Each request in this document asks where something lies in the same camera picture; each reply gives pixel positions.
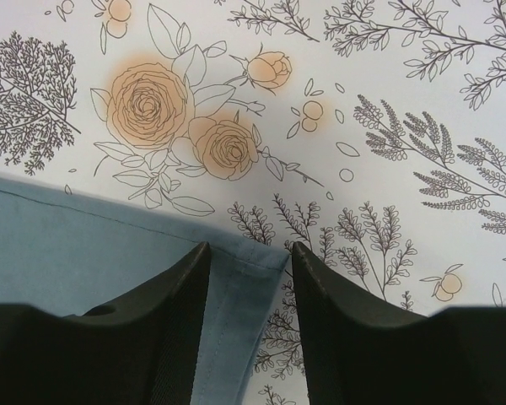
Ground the floral patterned table cloth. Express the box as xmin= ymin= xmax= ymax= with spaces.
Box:
xmin=0 ymin=1 xmax=506 ymax=404

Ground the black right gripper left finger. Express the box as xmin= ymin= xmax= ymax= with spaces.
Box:
xmin=0 ymin=243 xmax=211 ymax=404

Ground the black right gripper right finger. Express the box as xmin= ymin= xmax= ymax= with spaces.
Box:
xmin=292 ymin=242 xmax=506 ymax=404

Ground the light blue t shirt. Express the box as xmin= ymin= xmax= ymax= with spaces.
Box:
xmin=0 ymin=179 xmax=288 ymax=404

